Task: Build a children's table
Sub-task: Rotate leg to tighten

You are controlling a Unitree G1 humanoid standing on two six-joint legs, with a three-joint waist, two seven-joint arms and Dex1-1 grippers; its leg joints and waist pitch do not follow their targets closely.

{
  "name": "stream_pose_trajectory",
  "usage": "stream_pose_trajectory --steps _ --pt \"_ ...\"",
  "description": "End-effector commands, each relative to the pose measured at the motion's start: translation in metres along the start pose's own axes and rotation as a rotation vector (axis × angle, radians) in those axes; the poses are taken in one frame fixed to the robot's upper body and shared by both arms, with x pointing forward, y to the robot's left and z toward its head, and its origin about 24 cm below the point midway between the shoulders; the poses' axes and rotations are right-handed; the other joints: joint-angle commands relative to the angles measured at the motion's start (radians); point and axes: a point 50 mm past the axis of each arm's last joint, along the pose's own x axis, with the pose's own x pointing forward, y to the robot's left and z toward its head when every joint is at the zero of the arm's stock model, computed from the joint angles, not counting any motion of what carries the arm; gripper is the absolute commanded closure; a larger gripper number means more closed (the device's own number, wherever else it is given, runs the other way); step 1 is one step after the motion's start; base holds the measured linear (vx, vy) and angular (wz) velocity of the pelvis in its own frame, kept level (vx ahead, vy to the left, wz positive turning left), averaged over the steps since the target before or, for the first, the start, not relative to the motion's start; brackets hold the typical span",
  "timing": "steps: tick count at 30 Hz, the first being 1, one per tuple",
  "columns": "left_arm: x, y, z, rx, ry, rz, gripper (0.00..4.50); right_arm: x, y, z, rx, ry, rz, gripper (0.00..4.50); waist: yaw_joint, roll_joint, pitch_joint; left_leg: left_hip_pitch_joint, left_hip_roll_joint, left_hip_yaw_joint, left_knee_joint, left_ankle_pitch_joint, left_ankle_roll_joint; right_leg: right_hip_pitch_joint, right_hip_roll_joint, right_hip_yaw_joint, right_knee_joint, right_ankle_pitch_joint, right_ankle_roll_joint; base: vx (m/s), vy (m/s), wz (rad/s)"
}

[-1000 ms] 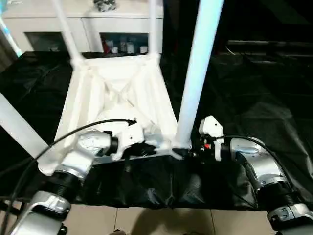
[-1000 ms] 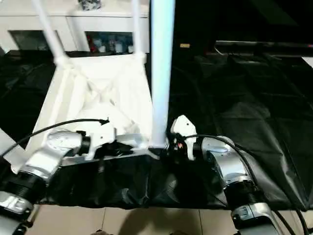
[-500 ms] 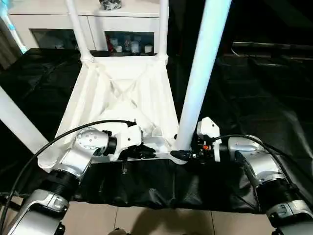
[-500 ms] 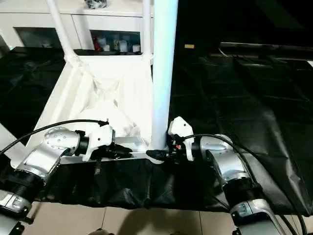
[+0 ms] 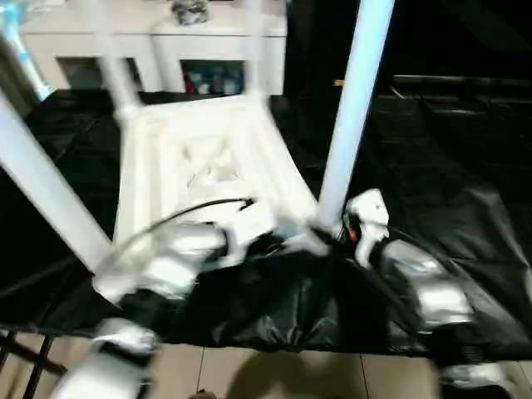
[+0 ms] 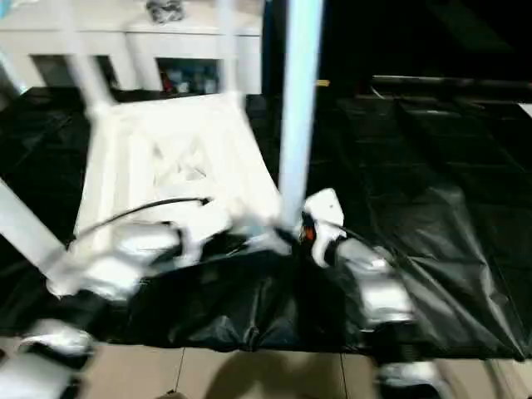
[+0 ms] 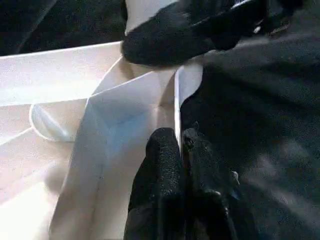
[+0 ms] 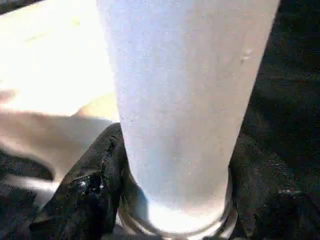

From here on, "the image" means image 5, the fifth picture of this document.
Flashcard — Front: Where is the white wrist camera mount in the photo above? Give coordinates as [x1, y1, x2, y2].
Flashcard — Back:
[219, 202, 276, 268]
[343, 187, 392, 268]

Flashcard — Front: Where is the white plastic table top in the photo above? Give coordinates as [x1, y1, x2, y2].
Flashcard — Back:
[90, 92, 330, 305]

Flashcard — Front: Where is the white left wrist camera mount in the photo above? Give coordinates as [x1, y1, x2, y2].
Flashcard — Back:
[219, 202, 276, 268]

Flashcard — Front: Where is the blue white package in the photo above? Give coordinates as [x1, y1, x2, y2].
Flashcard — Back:
[0, 7, 54, 101]

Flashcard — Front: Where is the black box with beige label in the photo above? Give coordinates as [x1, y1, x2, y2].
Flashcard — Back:
[283, 0, 395, 103]

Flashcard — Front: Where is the clear bag on cabinet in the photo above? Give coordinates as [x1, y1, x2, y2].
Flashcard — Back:
[170, 0, 212, 25]

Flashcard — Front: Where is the white cabinet with glass doors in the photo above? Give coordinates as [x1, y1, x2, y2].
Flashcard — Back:
[19, 0, 288, 96]

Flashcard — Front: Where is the white plastic table leg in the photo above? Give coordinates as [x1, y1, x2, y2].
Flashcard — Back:
[0, 88, 121, 293]
[88, 23, 143, 122]
[244, 0, 272, 106]
[317, 0, 397, 229]

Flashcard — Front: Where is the black mat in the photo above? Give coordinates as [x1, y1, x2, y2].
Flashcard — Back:
[0, 85, 532, 358]

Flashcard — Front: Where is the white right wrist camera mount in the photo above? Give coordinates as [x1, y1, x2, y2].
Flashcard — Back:
[343, 187, 392, 268]

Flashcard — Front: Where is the black television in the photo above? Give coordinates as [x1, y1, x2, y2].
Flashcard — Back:
[389, 0, 532, 97]

